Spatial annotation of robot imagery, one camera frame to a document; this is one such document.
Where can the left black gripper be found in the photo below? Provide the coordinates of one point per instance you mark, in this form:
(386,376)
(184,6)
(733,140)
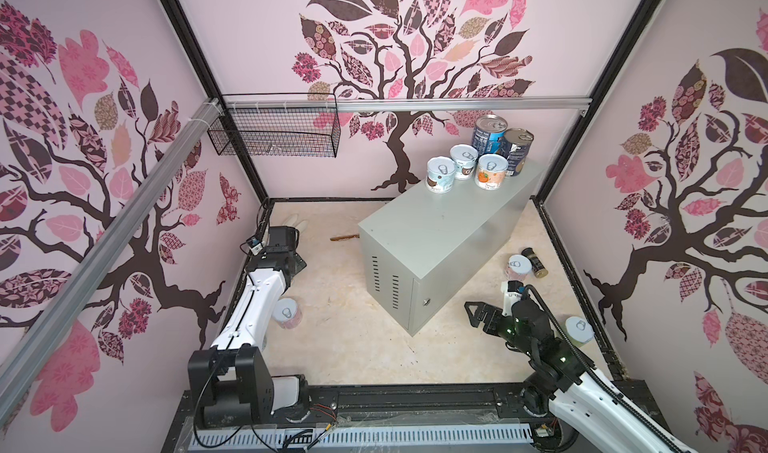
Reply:
(298,261)

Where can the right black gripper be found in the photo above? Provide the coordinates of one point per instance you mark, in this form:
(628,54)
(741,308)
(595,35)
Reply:
(483,309)

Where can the pink small white-lid can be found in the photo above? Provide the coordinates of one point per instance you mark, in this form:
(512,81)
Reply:
(518,268)

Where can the orange label white-lid can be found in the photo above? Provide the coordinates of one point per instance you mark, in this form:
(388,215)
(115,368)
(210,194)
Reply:
(490,171)

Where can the light blue white-lid can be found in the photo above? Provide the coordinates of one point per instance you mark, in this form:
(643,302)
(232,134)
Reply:
(441,172)

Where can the teal label white-lid can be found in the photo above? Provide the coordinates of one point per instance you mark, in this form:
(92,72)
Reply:
(465,158)

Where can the dark grey tin can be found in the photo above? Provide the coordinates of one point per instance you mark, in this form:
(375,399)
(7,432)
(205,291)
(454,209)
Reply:
(515,145)

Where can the blue label tin can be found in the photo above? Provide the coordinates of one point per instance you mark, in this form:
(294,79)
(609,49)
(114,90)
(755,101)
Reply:
(488,133)

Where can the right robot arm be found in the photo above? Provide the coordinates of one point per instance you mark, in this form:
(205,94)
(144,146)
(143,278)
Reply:
(567,385)

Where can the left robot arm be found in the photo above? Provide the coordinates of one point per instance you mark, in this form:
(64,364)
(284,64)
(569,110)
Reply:
(230,381)

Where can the copper table knife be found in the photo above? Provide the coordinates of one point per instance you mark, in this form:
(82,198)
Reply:
(344,237)

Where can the pink label white-lid can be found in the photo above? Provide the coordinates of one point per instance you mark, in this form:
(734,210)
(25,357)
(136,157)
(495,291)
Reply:
(287,313)

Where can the dark spice jar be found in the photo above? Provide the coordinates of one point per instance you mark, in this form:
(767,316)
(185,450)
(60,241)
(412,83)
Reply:
(538,268)

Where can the grey metal cabinet box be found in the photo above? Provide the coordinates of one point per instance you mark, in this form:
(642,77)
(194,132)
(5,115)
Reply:
(422,247)

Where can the green label white-lid can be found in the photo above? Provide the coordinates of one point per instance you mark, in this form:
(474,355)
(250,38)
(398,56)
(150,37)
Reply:
(578,330)

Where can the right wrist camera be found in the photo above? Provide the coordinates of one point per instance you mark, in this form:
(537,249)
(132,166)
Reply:
(512,291)

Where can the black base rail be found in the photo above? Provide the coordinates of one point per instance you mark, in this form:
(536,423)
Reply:
(402,405)

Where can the black wire basket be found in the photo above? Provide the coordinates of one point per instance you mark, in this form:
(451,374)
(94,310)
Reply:
(278,124)

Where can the white slotted cable duct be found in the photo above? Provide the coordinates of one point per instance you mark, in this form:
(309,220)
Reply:
(359,439)

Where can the aluminium horizontal rail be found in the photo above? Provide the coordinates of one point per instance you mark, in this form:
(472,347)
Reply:
(424,104)

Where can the aluminium diagonal rail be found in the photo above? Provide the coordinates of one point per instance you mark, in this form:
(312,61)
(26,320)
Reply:
(34,349)

